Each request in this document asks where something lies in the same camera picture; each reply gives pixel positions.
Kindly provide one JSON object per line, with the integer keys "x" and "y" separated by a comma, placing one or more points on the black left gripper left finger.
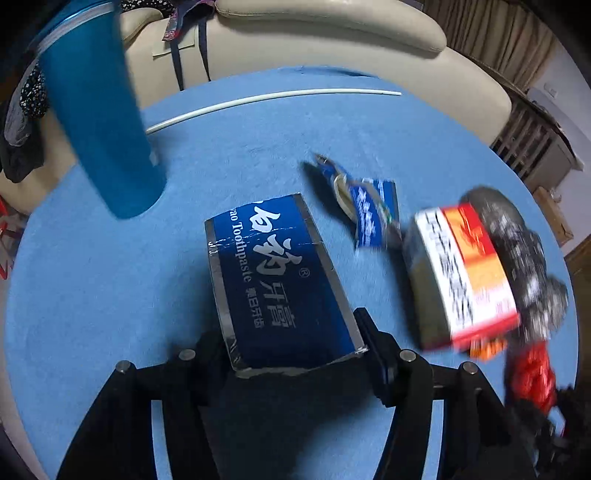
{"x": 115, "y": 439}

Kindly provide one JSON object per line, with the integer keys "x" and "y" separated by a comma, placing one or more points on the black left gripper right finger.
{"x": 478, "y": 440}

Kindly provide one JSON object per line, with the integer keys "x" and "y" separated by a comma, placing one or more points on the red plastic bag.
{"x": 531, "y": 377}

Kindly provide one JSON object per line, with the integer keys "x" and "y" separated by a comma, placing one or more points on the orange wrapper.
{"x": 487, "y": 349}

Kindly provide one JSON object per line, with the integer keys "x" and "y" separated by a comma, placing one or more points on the black plastic bag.
{"x": 541, "y": 299}

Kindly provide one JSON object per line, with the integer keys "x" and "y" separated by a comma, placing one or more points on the red white medicine box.
{"x": 461, "y": 292}

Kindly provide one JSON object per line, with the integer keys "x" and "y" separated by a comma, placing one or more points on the blue toothpaste box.
{"x": 279, "y": 301}

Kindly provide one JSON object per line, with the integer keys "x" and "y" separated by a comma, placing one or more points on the torn blue foil wrapper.
{"x": 371, "y": 204}

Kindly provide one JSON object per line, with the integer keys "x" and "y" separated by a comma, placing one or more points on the cardboard box by door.
{"x": 554, "y": 216}

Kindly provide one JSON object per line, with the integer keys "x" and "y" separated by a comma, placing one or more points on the wooden baby crib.
{"x": 532, "y": 143}

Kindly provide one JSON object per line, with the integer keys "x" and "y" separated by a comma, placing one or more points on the blue table cloth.
{"x": 88, "y": 289}

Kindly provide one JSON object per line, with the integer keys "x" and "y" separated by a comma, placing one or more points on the dark clothes on sofa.
{"x": 21, "y": 139}

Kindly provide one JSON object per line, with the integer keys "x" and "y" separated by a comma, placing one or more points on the teal thermos bottle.
{"x": 81, "y": 56}

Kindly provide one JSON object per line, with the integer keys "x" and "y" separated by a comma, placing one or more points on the beige curtain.
{"x": 506, "y": 36}

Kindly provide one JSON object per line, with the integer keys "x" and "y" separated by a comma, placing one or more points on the cream leather sofa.
{"x": 390, "y": 39}

